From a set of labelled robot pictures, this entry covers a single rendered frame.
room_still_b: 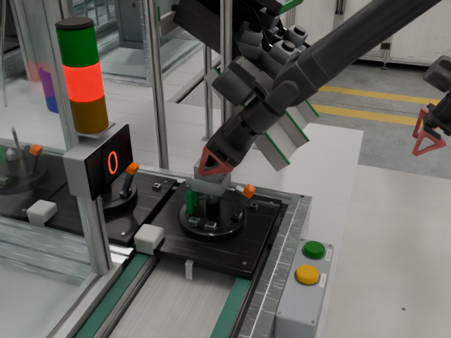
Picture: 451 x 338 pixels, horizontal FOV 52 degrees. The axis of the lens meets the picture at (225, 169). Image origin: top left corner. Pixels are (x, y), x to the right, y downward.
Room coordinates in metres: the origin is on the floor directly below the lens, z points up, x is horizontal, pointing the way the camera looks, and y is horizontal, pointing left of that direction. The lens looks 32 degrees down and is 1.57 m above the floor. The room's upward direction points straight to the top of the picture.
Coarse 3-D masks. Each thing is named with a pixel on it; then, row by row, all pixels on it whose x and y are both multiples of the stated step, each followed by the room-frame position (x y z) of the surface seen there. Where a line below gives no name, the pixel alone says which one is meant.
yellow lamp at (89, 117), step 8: (104, 96) 0.62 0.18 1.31; (72, 104) 0.60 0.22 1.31; (80, 104) 0.60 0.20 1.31; (88, 104) 0.60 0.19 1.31; (96, 104) 0.60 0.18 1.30; (104, 104) 0.62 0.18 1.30; (72, 112) 0.60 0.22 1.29; (80, 112) 0.60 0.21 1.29; (88, 112) 0.60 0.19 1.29; (96, 112) 0.60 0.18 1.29; (104, 112) 0.61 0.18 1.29; (80, 120) 0.60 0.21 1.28; (88, 120) 0.60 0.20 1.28; (96, 120) 0.60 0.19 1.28; (104, 120) 0.61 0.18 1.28; (80, 128) 0.60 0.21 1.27; (88, 128) 0.60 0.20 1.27; (96, 128) 0.60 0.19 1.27; (104, 128) 0.61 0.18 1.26
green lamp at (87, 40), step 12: (60, 36) 0.60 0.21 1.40; (72, 36) 0.60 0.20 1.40; (84, 36) 0.60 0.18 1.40; (60, 48) 0.60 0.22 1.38; (72, 48) 0.60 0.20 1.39; (84, 48) 0.60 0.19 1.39; (96, 48) 0.62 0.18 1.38; (72, 60) 0.60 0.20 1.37; (84, 60) 0.60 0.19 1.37; (96, 60) 0.61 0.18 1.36
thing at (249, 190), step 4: (248, 184) 0.74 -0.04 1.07; (236, 188) 0.74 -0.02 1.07; (240, 188) 0.74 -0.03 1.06; (244, 188) 0.73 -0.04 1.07; (248, 188) 0.73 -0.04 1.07; (252, 188) 0.73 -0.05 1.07; (240, 192) 0.74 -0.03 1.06; (244, 192) 0.73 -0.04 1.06; (248, 192) 0.73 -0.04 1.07; (252, 192) 0.73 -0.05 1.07; (244, 196) 0.73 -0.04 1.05; (248, 196) 0.73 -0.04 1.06; (244, 200) 0.73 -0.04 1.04; (240, 204) 0.74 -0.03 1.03; (244, 204) 0.73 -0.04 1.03; (236, 208) 0.74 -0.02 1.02; (240, 208) 0.74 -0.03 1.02; (236, 212) 0.74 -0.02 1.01; (240, 212) 0.74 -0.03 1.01; (236, 216) 0.74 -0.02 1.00
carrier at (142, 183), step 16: (144, 176) 0.93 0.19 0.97; (160, 176) 0.93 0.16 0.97; (112, 192) 0.83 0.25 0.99; (128, 192) 0.82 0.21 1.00; (144, 192) 0.86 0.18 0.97; (160, 192) 0.86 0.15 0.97; (112, 208) 0.78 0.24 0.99; (128, 208) 0.80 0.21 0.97; (144, 208) 0.80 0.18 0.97; (112, 224) 0.75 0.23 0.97; (128, 224) 0.75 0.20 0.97; (112, 240) 0.70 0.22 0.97; (128, 240) 0.70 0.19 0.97
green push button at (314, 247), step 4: (308, 244) 0.69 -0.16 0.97; (312, 244) 0.69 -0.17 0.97; (316, 244) 0.69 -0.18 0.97; (320, 244) 0.69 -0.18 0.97; (304, 248) 0.68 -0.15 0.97; (308, 248) 0.67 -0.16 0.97; (312, 248) 0.67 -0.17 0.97; (316, 248) 0.67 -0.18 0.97; (320, 248) 0.67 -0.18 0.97; (324, 248) 0.68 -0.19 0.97; (304, 252) 0.67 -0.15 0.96; (308, 252) 0.66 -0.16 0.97; (312, 252) 0.66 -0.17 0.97; (316, 252) 0.66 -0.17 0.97; (320, 252) 0.66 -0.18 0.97; (312, 256) 0.66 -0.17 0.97; (316, 256) 0.66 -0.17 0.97; (320, 256) 0.66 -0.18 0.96
